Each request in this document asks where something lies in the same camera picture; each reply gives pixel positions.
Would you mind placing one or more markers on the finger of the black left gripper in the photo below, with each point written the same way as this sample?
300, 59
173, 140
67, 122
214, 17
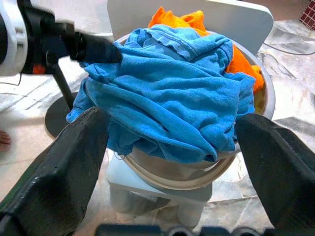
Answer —
98, 50

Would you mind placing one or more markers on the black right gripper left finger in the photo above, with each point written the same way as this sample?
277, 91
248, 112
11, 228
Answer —
54, 184

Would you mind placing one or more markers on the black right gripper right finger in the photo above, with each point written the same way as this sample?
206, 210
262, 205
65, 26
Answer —
283, 177

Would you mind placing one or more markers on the blue cloth garment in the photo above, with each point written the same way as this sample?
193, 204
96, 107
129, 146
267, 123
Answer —
160, 98

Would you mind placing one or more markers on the person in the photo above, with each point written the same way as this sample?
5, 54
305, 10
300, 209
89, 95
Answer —
4, 141

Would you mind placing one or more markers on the black round base stand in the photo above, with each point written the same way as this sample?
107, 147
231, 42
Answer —
59, 118

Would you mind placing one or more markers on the steel basin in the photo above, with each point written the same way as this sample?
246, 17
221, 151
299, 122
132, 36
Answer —
177, 175

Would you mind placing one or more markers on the orange cloth garment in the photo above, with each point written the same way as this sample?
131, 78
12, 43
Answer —
243, 64

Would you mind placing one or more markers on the small white plastic chair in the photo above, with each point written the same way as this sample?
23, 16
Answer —
236, 22

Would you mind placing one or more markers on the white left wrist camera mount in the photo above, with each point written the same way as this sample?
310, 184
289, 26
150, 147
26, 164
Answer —
9, 29

